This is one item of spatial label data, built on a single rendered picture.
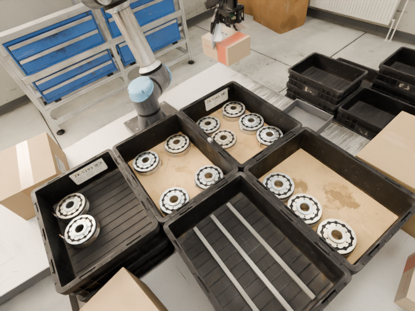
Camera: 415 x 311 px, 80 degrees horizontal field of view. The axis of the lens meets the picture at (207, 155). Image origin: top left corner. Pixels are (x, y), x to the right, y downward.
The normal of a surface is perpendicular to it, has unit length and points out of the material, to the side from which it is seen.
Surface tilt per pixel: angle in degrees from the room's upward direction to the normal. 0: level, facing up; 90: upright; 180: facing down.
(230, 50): 90
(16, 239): 0
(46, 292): 0
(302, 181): 0
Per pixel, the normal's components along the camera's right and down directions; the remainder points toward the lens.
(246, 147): -0.12, -0.63
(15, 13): 0.63, 0.54
